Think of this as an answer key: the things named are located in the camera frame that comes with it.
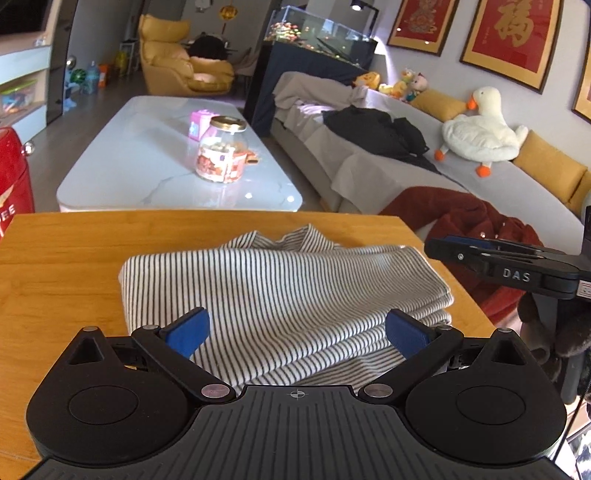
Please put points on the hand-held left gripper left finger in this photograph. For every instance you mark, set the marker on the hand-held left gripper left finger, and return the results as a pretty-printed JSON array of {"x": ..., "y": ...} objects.
[{"x": 187, "y": 333}]

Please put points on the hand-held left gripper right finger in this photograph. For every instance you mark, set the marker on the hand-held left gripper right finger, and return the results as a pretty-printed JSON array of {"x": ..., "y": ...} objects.
[{"x": 407, "y": 334}]

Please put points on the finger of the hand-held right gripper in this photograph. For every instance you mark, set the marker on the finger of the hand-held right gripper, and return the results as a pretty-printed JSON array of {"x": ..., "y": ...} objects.
[
  {"x": 461, "y": 256},
  {"x": 517, "y": 251}
]

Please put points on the striped shirt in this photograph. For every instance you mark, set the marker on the striped shirt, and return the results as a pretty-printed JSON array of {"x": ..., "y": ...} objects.
[{"x": 277, "y": 295}]

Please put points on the dark brown fuzzy cloth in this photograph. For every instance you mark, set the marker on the dark brown fuzzy cloth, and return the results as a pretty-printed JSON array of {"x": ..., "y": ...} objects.
[{"x": 575, "y": 332}]

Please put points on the red garment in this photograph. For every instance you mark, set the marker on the red garment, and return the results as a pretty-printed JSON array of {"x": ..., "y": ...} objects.
[{"x": 443, "y": 207}]

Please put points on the grey sofa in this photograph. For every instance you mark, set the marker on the grey sofa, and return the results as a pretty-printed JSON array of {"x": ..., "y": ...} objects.
[{"x": 498, "y": 184}]

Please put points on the yellow cushion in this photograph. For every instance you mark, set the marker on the yellow cushion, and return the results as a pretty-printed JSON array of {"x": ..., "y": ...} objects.
[
  {"x": 549, "y": 164},
  {"x": 582, "y": 194},
  {"x": 438, "y": 104}
]

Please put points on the white goose plush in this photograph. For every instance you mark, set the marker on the white goose plush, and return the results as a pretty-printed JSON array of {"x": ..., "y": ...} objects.
[{"x": 480, "y": 134}]

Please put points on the black jacket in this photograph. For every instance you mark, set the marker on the black jacket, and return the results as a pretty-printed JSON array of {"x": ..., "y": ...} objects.
[{"x": 369, "y": 129}]

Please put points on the red and gold framed picture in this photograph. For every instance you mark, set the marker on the red and gold framed picture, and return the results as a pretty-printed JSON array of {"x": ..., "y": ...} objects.
[
  {"x": 422, "y": 23},
  {"x": 584, "y": 99},
  {"x": 512, "y": 37}
]

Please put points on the pink plush toy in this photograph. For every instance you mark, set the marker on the pink plush toy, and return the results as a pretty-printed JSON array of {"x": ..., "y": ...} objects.
[{"x": 418, "y": 87}]

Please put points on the glass jar with gold lid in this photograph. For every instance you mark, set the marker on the glass jar with gold lid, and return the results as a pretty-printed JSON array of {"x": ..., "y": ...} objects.
[{"x": 220, "y": 157}]

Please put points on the white marble coffee table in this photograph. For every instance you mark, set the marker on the white marble coffee table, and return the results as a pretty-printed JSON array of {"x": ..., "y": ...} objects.
[{"x": 138, "y": 157}]

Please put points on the yellow and green plush toy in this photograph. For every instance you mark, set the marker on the yellow and green plush toy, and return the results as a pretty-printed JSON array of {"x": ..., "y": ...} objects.
[{"x": 396, "y": 85}]

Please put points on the small orange device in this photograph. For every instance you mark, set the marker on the small orange device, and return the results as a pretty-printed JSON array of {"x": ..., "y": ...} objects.
[{"x": 252, "y": 158}]

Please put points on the pink box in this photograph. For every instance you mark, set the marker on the pink box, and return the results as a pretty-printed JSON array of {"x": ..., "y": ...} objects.
[{"x": 197, "y": 123}]

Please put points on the beige throw cloth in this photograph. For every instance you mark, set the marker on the beige throw cloth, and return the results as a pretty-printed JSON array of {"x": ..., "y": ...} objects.
[{"x": 314, "y": 90}]

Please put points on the red mini fridge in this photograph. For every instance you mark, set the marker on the red mini fridge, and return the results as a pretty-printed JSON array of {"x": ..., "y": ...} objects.
[{"x": 14, "y": 184}]

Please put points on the dark fish tank cabinet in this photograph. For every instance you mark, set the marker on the dark fish tank cabinet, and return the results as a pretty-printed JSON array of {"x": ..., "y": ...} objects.
[{"x": 286, "y": 64}]

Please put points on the glass fish tank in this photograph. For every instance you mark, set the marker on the glass fish tank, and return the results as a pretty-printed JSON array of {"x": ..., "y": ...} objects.
[{"x": 323, "y": 30}]

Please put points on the yellow armchair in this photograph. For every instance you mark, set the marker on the yellow armchair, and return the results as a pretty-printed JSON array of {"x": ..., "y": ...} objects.
[{"x": 171, "y": 64}]

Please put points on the black aquarium lamp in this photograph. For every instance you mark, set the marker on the black aquarium lamp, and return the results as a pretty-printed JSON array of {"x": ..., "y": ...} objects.
[{"x": 362, "y": 5}]

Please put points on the orange carton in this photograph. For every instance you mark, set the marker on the orange carton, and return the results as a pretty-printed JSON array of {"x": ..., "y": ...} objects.
[{"x": 103, "y": 76}]

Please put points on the blue water bottle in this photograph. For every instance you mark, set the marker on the blue water bottle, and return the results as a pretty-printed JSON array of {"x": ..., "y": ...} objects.
[{"x": 91, "y": 78}]

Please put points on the green striped ball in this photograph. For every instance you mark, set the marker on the green striped ball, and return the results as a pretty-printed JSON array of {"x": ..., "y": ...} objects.
[{"x": 79, "y": 76}]

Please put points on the yellow green bag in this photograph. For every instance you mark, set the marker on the yellow green bag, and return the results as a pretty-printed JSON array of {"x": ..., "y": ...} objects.
[{"x": 120, "y": 62}]

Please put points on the black backpack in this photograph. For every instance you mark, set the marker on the black backpack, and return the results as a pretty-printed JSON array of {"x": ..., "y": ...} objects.
[{"x": 207, "y": 46}]

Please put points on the clear storage box green lid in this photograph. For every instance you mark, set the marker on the clear storage box green lid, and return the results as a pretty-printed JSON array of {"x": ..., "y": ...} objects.
[{"x": 16, "y": 97}]

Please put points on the white and wood TV cabinet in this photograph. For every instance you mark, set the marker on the white and wood TV cabinet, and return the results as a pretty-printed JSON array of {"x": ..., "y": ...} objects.
[{"x": 23, "y": 64}]

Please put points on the red gold hanging ornament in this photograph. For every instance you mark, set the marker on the red gold hanging ornament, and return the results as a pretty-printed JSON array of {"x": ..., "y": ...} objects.
[{"x": 226, "y": 14}]

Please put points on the black television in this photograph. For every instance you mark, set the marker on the black television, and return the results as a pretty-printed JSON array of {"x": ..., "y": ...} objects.
[{"x": 21, "y": 14}]

